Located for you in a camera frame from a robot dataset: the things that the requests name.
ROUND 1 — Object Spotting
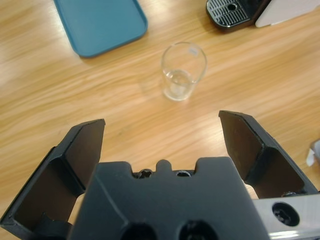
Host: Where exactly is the black drip tray silver grate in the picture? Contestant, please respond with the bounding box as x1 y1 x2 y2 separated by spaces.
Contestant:
205 0 254 32

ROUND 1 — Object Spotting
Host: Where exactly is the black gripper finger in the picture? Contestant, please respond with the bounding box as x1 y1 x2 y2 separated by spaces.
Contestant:
218 110 320 200
0 119 106 240

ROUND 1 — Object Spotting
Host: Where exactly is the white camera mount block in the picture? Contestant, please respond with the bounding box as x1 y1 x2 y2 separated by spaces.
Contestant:
310 136 320 154

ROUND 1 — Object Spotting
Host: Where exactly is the white capsule coffee machine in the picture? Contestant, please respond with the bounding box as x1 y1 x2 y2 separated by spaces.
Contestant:
251 0 320 28

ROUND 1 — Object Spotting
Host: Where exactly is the clear drinking glass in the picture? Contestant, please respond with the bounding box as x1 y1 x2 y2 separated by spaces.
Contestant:
161 42 208 102

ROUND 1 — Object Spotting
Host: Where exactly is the white tape piece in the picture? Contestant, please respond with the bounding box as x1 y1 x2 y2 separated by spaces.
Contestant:
305 147 317 168

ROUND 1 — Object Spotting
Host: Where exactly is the teal plastic tray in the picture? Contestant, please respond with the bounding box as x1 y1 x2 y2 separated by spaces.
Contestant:
53 0 148 59

